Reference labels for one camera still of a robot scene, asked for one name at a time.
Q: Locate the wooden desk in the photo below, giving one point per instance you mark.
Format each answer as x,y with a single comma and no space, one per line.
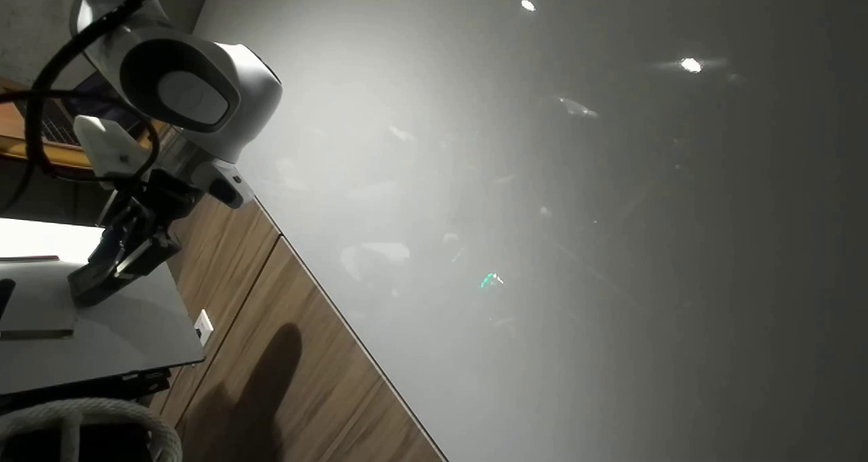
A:
20,146

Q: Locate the laptop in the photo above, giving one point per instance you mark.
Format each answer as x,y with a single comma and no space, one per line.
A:
61,124

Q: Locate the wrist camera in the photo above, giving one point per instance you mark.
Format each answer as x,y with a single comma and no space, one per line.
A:
108,146

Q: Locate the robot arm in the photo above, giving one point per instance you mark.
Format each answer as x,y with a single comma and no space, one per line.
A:
224,89

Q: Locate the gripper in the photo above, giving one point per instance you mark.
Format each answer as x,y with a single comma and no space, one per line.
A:
157,201

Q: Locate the white wall socket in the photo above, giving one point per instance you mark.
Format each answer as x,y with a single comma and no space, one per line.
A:
203,327

